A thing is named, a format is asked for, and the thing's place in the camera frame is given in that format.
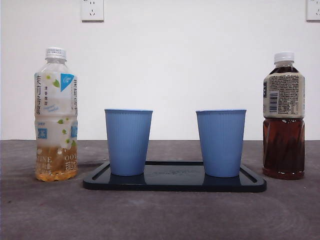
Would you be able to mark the jasmine tea bottle white label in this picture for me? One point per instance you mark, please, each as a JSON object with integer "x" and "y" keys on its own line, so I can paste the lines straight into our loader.
{"x": 56, "y": 112}

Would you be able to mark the dark tea bottle beige label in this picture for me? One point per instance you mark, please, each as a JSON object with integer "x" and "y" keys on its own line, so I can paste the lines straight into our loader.
{"x": 283, "y": 145}

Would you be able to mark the blue ribbed plastic cup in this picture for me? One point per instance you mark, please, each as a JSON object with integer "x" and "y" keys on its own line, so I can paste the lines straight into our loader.
{"x": 221, "y": 142}
{"x": 128, "y": 142}

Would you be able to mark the dark blue rectangular tray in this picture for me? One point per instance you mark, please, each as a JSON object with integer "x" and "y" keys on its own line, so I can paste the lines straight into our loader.
{"x": 175, "y": 183}

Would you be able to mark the white wall socket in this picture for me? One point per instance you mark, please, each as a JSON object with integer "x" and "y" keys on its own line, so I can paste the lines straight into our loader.
{"x": 92, "y": 11}
{"x": 313, "y": 10}

